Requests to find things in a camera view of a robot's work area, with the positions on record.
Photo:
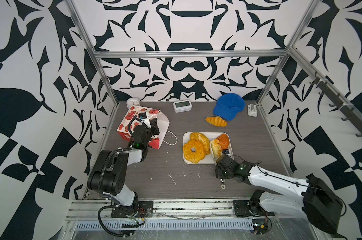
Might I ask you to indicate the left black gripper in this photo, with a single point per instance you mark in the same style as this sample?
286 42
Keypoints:
152 126

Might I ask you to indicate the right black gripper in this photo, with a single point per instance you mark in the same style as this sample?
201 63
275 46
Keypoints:
218 174

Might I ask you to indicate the red white paper bag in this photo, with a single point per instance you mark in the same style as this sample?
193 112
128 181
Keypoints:
127 127

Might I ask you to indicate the orange fake croissant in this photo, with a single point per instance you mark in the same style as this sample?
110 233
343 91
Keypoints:
224 141

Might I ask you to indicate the yellow fake bread roll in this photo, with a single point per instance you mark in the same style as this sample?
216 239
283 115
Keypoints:
193 151

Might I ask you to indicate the sesame oval fake bread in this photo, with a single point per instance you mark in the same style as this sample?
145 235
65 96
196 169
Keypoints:
203 139

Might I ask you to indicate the striped yellow fake croissant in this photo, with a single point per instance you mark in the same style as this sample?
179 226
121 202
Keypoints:
216 121

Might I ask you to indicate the metal white-tipped tongs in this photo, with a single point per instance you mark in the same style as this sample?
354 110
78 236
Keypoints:
222 184

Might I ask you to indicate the pale split fake bun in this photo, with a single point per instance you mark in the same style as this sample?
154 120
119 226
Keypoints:
216 148

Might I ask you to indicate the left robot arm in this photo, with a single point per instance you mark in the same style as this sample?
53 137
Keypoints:
108 175

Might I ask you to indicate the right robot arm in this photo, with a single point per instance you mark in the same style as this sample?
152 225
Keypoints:
309 199

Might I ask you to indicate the white plastic tray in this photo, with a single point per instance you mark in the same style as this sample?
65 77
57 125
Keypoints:
209 159

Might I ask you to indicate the small white round clock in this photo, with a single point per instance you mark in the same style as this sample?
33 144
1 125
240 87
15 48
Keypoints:
132 102

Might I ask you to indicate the white digital clock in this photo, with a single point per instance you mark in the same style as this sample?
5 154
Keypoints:
182 106

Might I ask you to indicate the blue baseball cap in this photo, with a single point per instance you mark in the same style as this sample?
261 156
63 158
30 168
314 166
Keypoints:
228 106

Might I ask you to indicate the white power adapter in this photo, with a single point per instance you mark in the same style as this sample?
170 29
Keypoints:
252 110

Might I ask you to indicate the green circuit board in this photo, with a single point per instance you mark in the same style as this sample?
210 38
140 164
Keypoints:
261 228

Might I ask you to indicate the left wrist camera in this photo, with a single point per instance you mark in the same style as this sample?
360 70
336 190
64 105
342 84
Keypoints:
143 116

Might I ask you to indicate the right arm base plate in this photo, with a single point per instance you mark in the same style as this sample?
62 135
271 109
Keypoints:
247 208

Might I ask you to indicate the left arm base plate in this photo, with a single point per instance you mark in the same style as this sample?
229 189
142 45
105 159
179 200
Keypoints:
140 209

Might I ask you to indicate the white slotted cable duct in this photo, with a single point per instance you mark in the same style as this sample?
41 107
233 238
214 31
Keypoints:
151 225

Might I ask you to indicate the wall hook rail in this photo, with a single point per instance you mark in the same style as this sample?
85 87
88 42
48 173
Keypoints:
340 102

